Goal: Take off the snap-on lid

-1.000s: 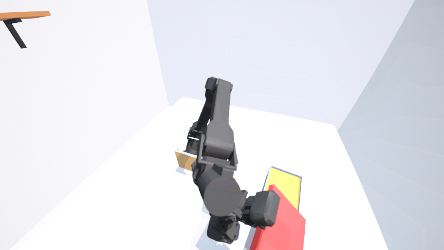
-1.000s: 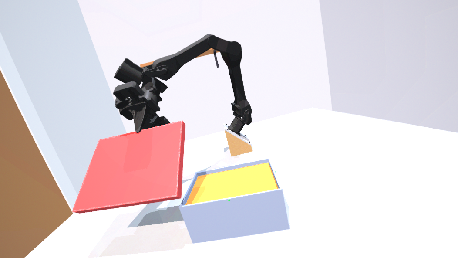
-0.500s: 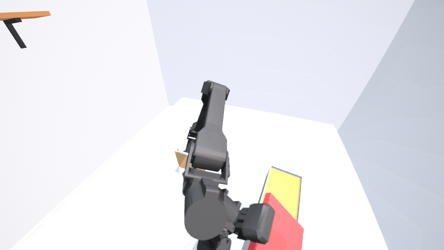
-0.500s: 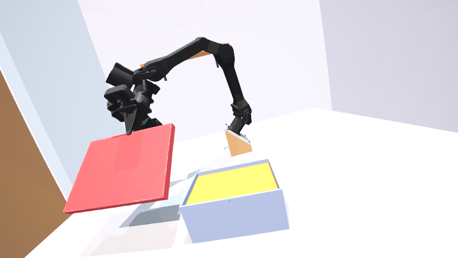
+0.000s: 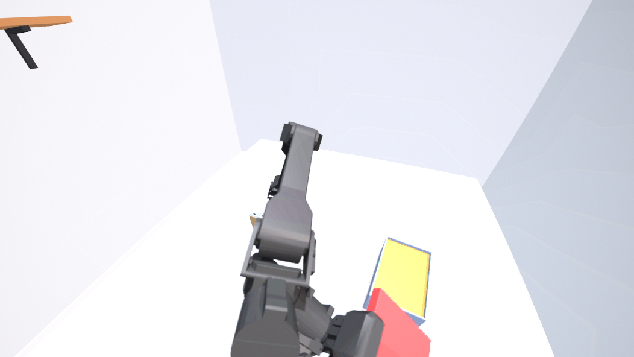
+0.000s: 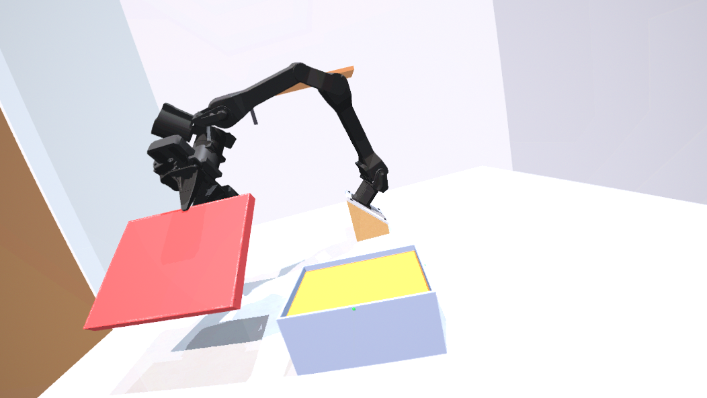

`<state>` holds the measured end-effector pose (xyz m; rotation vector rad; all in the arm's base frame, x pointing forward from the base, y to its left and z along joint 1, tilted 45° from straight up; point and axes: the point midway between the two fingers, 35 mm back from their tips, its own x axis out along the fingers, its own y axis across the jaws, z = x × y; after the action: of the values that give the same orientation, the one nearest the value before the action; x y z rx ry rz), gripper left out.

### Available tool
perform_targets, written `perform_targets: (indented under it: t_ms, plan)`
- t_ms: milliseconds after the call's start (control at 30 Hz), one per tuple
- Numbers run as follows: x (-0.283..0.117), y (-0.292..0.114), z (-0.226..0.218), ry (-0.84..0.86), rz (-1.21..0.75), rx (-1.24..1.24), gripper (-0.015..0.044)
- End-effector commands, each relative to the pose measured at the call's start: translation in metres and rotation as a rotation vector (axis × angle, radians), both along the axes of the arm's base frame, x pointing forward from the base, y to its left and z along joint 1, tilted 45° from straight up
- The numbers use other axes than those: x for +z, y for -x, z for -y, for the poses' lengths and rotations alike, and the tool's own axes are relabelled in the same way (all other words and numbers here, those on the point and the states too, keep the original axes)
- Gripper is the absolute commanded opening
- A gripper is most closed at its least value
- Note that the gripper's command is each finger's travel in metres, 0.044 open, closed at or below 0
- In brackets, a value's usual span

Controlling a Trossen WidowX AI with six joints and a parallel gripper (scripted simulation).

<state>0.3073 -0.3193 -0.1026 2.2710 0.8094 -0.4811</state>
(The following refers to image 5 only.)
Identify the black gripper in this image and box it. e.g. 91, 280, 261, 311
295, 286, 385, 357

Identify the red lid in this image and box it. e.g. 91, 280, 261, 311
367, 288, 431, 357

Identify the light blue open storage box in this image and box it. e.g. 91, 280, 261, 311
363, 235, 433, 327

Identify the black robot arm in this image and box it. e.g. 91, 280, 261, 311
230, 121, 324, 357

